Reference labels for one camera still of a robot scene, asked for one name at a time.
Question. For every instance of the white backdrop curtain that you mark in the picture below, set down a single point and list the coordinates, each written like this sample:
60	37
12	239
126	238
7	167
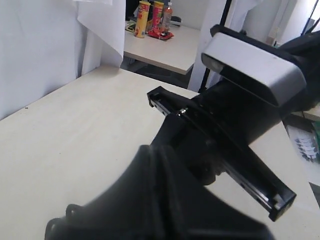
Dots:
46	44

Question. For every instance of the red snack bag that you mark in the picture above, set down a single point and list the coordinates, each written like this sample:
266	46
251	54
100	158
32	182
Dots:
157	33

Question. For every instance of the yellow chips can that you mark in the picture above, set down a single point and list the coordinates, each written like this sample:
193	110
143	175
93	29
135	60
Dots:
142	19

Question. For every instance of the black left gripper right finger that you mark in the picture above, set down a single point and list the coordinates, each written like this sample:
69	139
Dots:
157	198

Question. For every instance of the red chips can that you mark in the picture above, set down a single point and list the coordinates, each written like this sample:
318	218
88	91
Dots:
157	11

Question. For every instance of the white side table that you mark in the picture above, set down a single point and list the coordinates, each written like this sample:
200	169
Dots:
177	54

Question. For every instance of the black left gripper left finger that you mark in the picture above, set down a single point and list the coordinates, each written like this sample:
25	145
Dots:
73	226

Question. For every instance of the orange drink bottle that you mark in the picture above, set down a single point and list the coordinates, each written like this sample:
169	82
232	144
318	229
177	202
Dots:
166	20

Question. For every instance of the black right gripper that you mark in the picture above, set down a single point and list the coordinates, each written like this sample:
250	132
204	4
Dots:
211	134

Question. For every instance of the black tripod stand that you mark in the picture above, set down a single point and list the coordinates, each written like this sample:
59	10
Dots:
214	21

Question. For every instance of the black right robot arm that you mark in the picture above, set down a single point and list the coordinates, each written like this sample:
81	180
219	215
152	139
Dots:
302	51

